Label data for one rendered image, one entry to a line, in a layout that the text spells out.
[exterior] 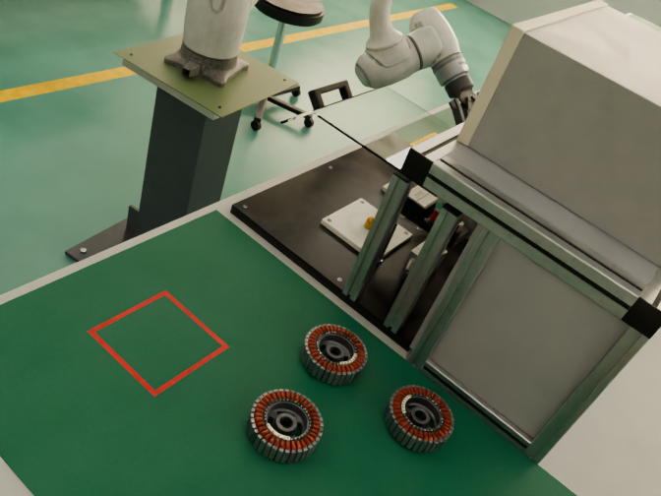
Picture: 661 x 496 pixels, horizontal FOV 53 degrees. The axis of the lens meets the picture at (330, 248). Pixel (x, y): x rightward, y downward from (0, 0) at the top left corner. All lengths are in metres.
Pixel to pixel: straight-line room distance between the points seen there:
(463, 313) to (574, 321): 0.18
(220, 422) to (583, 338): 0.56
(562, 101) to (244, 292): 0.63
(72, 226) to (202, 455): 1.57
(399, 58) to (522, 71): 0.79
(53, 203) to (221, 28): 1.04
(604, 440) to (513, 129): 0.60
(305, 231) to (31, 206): 1.37
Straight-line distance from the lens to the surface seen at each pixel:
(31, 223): 2.46
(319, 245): 1.35
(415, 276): 1.16
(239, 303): 1.20
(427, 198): 1.33
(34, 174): 2.68
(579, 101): 1.05
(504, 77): 1.08
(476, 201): 1.02
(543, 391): 1.14
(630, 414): 1.43
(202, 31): 1.83
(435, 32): 1.88
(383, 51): 1.81
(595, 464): 1.29
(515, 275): 1.06
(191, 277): 1.22
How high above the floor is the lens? 1.59
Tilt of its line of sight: 37 degrees down
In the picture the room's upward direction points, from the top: 21 degrees clockwise
